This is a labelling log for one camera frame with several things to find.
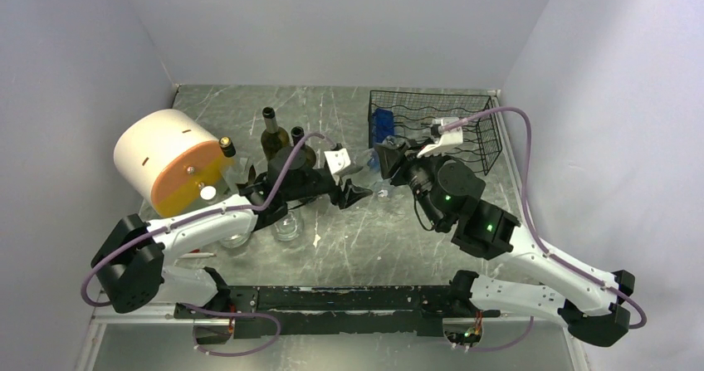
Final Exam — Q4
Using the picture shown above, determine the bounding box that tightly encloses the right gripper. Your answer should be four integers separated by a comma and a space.
374, 138, 447, 231

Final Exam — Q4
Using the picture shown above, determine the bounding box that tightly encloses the clear slim glass bottle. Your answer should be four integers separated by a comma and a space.
352, 149, 389, 200

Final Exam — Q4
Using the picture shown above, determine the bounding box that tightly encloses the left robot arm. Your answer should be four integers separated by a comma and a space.
90, 146, 372, 318

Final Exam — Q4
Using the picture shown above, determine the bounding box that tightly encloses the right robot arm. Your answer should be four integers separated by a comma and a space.
374, 144, 635, 347

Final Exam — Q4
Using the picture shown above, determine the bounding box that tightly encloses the clear bottle white cap middle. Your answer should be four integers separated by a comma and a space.
271, 209, 305, 242

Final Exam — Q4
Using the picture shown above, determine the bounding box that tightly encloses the dark green wine bottle front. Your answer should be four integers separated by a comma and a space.
290, 126, 318, 166

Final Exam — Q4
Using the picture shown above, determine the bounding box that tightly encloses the dark green wine bottle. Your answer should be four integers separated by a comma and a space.
260, 107, 291, 161
290, 126, 318, 166

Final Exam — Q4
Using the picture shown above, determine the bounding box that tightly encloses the dark green wine bottle rear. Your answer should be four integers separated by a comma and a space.
260, 107, 291, 161

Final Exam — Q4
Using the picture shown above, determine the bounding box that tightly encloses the clear bottle with label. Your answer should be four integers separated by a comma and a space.
222, 155, 256, 193

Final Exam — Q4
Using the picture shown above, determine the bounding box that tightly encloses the clear round bottle white cap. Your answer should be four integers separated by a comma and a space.
199, 185, 251, 249

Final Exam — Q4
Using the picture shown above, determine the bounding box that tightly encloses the white pen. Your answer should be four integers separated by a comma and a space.
179, 252, 217, 259

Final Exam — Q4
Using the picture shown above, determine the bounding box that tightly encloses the white and orange drum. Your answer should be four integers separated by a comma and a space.
113, 109, 228, 217

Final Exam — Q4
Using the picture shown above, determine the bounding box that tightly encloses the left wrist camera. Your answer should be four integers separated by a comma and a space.
323, 148, 354, 183

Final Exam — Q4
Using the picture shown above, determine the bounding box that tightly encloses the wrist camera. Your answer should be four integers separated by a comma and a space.
417, 117, 463, 159
323, 148, 354, 183

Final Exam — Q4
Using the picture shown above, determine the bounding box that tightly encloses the black wire wine rack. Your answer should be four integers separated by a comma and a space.
368, 90, 502, 175

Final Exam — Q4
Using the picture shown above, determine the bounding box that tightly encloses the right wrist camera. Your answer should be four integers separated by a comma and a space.
417, 117, 463, 159

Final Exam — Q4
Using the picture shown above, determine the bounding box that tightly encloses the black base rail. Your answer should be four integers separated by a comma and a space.
174, 285, 500, 340

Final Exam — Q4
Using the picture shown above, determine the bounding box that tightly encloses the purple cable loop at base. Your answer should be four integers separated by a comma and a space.
192, 308, 284, 358

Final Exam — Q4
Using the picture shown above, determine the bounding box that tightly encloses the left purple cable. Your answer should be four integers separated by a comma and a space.
81, 133, 336, 308

